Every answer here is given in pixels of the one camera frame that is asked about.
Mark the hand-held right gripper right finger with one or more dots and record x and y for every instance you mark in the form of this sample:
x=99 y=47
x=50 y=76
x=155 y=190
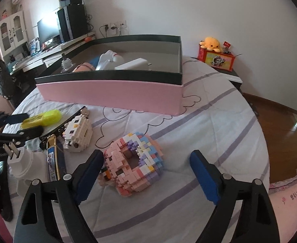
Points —
x=204 y=179

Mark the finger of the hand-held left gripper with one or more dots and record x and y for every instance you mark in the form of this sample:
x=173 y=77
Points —
x=29 y=133
x=15 y=119

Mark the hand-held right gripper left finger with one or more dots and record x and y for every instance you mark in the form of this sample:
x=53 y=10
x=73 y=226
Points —
x=90 y=177

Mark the yellow highlighter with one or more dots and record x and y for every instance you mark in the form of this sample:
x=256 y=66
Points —
x=40 y=118

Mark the white plug adapter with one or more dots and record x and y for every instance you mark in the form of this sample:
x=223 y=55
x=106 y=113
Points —
x=24 y=163

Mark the blue gold battery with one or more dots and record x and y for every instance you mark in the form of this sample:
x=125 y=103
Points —
x=52 y=162

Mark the cream brick cat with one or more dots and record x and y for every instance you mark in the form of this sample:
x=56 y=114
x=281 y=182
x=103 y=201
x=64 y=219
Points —
x=77 y=134

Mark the pink brick donut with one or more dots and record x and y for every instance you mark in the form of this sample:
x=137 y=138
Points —
x=135 y=167

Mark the pink round object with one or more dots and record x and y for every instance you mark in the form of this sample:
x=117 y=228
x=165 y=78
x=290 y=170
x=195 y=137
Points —
x=81 y=67

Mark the pink cardboard box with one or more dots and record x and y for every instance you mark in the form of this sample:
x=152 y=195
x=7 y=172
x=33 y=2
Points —
x=113 y=96

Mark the small blue object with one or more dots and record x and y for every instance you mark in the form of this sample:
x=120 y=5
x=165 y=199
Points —
x=94 y=62

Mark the white curved plastic object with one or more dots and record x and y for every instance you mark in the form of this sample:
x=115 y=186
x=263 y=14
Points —
x=108 y=59

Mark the white charger block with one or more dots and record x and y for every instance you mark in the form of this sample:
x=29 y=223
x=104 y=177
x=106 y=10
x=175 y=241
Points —
x=134 y=64

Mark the dark clothes on chair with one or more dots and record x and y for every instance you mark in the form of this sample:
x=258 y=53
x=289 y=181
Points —
x=0 y=81

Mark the striped bed sheet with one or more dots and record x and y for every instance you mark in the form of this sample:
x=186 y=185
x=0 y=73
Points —
x=201 y=131

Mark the white desk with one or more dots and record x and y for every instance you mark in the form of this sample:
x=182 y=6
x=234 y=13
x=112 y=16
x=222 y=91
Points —
x=37 y=58

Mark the blue white box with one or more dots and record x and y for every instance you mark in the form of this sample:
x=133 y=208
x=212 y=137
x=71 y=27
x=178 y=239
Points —
x=34 y=46

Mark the white glass-door cabinet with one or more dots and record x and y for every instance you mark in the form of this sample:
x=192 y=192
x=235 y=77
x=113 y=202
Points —
x=10 y=34

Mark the pink printed blanket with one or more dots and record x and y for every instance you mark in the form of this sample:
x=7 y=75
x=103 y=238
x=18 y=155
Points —
x=290 y=207

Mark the black computer monitor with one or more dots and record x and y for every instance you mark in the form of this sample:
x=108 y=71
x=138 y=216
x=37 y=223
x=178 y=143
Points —
x=48 y=30

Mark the small doll figure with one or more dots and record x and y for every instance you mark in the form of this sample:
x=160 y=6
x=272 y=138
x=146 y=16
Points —
x=4 y=14

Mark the dark bedside cabinet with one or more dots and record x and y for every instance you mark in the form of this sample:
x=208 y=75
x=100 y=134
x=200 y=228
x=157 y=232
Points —
x=235 y=77

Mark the black computer tower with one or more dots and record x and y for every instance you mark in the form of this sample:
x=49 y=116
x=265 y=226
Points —
x=71 y=22

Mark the red printed box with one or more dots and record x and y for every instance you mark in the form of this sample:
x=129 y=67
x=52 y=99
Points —
x=219 y=60

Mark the orange octopus plush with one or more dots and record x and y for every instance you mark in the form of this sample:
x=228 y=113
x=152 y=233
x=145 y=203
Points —
x=211 y=43

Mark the small red card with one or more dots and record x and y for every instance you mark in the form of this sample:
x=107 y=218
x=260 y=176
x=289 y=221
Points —
x=227 y=44

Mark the white wall socket panel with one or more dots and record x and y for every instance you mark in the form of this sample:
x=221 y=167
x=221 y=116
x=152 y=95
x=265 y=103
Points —
x=116 y=26

